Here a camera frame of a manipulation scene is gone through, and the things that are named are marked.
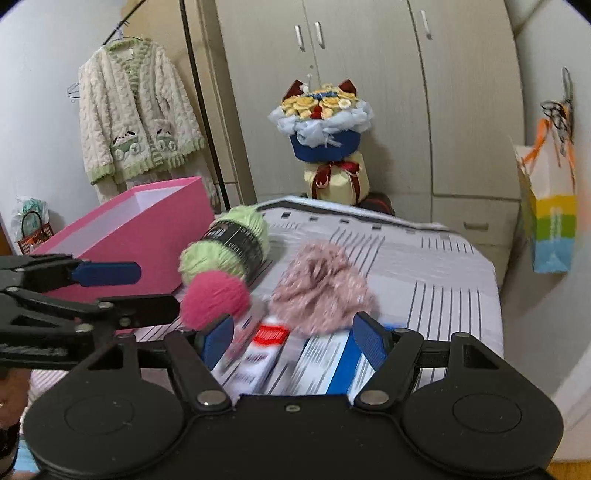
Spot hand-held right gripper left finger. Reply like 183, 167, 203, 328
83, 313, 236, 414

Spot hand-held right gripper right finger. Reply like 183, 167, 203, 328
352, 311, 502, 409

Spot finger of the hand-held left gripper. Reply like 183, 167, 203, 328
0, 254, 142, 294
0, 294, 181, 334

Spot pink fluffy pompom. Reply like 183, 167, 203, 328
180, 271, 252, 330

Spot red white cream tube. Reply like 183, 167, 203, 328
222, 323, 289, 398

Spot blue wet wipes packet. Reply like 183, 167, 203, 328
281, 325, 393, 402

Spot pink cardboard box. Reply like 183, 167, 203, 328
28, 176, 216, 333

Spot pink brown fluffy scrunchie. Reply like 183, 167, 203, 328
269, 241, 377, 335

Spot green yarn ball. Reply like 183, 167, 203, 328
178, 204, 271, 289

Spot person's left hand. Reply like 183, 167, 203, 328
0, 369, 31, 428

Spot red woven basket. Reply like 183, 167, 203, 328
16, 212, 56, 257

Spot white green fleece pajama top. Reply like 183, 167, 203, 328
78, 38, 207, 185

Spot black clothes rack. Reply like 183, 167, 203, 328
99, 0, 232, 210

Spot yellow flower bouquet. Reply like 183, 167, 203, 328
268, 78, 374, 206

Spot colourful striped gift bag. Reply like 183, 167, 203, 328
510, 117, 578, 274

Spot tall beige cabinet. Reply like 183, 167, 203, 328
122, 0, 257, 208

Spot beige wardrobe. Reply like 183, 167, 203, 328
198, 0, 525, 259

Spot black hanging cables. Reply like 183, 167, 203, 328
540, 67, 575, 158

